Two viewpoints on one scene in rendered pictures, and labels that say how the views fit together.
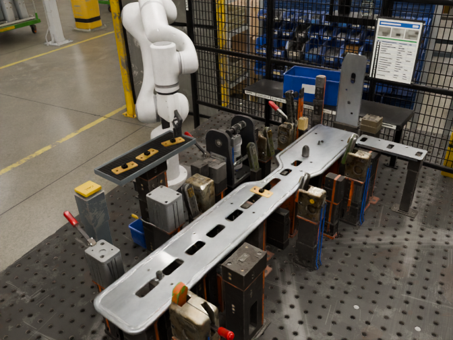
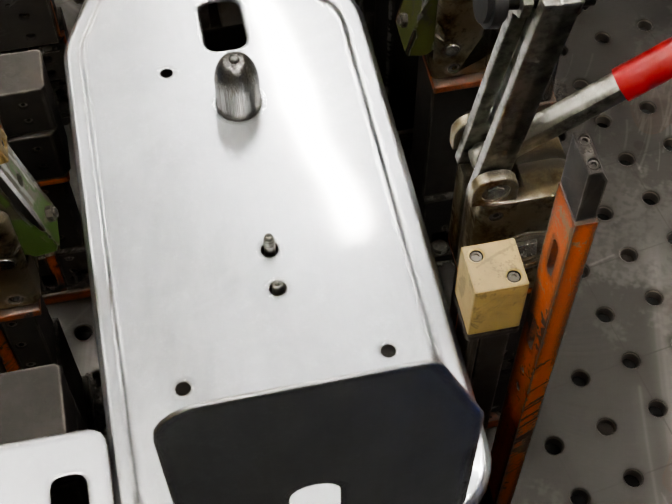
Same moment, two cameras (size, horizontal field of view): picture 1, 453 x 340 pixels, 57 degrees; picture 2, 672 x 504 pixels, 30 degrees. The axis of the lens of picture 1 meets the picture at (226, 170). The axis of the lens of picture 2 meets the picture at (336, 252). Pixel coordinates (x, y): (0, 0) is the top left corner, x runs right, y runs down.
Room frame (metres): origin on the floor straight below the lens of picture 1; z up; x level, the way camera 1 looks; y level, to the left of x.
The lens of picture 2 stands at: (1.98, -0.72, 1.70)
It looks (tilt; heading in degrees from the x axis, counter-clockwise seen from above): 58 degrees down; 131
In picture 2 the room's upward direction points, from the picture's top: 1 degrees counter-clockwise
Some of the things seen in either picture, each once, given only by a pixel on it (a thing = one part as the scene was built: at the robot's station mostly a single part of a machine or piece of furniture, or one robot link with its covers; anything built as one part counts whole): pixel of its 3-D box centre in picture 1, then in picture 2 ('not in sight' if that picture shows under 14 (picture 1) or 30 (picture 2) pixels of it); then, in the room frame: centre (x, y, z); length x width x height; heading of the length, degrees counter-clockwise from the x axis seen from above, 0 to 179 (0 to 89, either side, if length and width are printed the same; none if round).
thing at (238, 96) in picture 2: (305, 152); (237, 87); (1.56, -0.34, 1.02); 0.03 x 0.03 x 0.07
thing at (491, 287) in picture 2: (300, 152); (468, 398); (1.80, -0.37, 0.88); 0.04 x 0.04 x 0.36; 52
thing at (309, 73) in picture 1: (314, 85); not in sight; (2.16, -0.49, 1.09); 0.30 x 0.17 x 0.13; 60
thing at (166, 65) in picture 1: (166, 63); not in sight; (1.41, 0.19, 1.46); 0.09 x 0.08 x 0.13; 104
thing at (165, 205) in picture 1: (170, 242); not in sight; (1.14, 0.21, 0.90); 0.13 x 0.10 x 0.41; 52
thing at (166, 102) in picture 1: (168, 102); not in sight; (1.41, 0.20, 1.32); 0.10 x 0.07 x 0.11; 33
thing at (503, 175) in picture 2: not in sight; (493, 187); (1.76, -0.32, 1.06); 0.03 x 0.01 x 0.03; 52
